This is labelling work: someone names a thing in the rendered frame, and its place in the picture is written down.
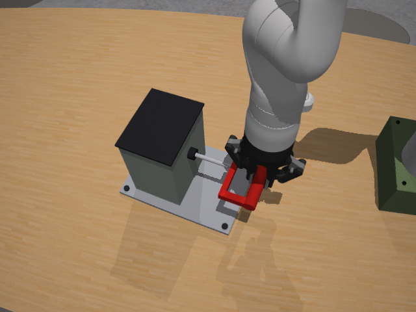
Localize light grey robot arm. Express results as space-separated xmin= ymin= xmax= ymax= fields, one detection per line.
xmin=242 ymin=0 xmax=348 ymax=152

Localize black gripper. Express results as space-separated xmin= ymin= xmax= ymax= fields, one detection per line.
xmin=225 ymin=131 xmax=306 ymax=190

